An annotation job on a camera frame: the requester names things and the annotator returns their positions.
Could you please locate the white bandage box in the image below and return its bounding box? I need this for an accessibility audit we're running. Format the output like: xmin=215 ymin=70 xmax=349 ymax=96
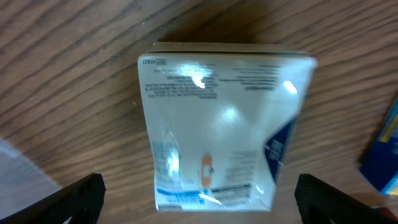
xmin=137 ymin=42 xmax=317 ymax=212

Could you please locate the clear plastic container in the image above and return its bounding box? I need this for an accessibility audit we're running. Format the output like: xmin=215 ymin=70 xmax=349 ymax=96
xmin=0 ymin=139 xmax=61 ymax=218

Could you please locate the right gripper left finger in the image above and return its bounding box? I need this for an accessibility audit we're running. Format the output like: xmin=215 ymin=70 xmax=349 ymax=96
xmin=1 ymin=173 xmax=106 ymax=224

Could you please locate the blue medicine box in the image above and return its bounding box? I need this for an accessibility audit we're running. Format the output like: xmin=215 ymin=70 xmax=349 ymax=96
xmin=359 ymin=98 xmax=398 ymax=196

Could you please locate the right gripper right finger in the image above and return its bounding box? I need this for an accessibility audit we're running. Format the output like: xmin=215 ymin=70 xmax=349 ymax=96
xmin=294 ymin=174 xmax=397 ymax=224

